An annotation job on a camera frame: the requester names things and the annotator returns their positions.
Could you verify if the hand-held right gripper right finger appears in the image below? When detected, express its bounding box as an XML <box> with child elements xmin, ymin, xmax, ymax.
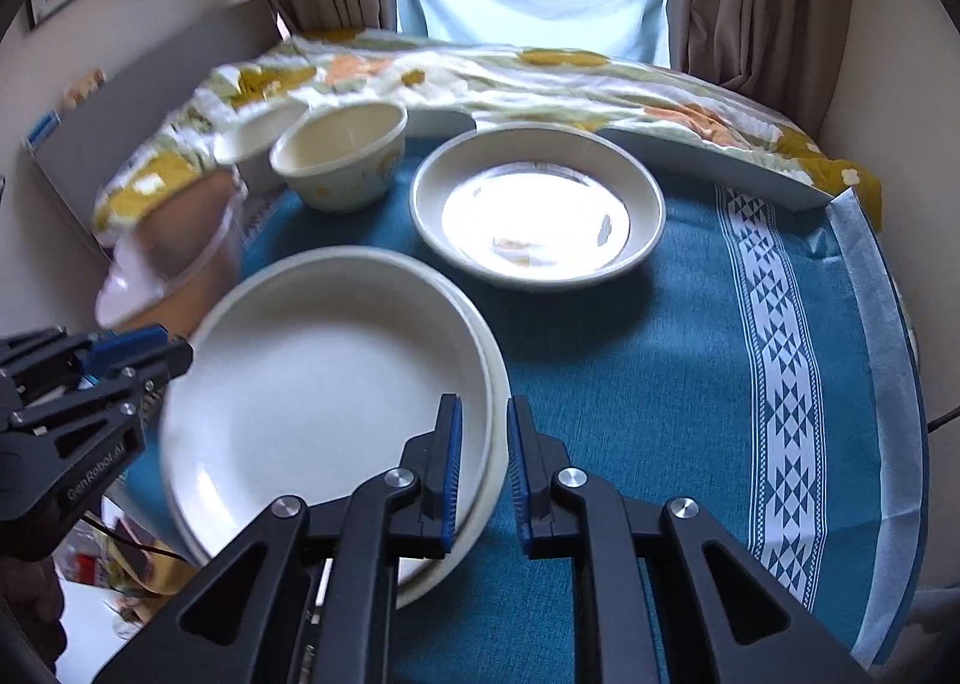
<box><xmin>506</xmin><ymin>395</ymin><xmax>875</xmax><ymax>684</ymax></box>

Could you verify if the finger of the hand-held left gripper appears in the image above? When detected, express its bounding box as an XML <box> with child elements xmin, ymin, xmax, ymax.
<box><xmin>0</xmin><ymin>325</ymin><xmax>170</xmax><ymax>407</ymax></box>
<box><xmin>10</xmin><ymin>343</ymin><xmax>194</xmax><ymax>431</ymax></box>

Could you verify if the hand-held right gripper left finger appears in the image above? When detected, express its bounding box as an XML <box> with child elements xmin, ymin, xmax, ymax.
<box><xmin>94</xmin><ymin>393</ymin><xmax>466</xmax><ymax>684</ymax></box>

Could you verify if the white plate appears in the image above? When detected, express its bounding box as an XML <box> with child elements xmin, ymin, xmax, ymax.
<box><xmin>160</xmin><ymin>245</ymin><xmax>496</xmax><ymax>566</ymax></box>
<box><xmin>176</xmin><ymin>271</ymin><xmax>513</xmax><ymax>611</ymax></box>

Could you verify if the pink bowl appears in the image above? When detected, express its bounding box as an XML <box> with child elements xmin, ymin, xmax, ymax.
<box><xmin>94</xmin><ymin>168</ymin><xmax>248</xmax><ymax>332</ymax></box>

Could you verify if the white bowl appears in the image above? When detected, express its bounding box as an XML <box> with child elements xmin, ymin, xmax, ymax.
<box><xmin>212</xmin><ymin>100</ymin><xmax>310</xmax><ymax>196</ymax></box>

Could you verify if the yellow printed plate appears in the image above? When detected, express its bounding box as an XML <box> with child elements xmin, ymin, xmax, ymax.
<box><xmin>409</xmin><ymin>125</ymin><xmax>667</xmax><ymax>292</ymax></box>

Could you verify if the cream printed bowl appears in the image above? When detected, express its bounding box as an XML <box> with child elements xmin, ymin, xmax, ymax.
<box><xmin>268</xmin><ymin>100</ymin><xmax>410</xmax><ymax>213</ymax></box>

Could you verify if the teal tablecloth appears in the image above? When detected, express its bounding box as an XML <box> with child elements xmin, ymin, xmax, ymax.
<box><xmin>120</xmin><ymin>129</ymin><xmax>929</xmax><ymax>670</ymax></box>

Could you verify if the floral blanket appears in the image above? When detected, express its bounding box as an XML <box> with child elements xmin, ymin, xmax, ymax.
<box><xmin>90</xmin><ymin>28</ymin><xmax>886</xmax><ymax>257</ymax></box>

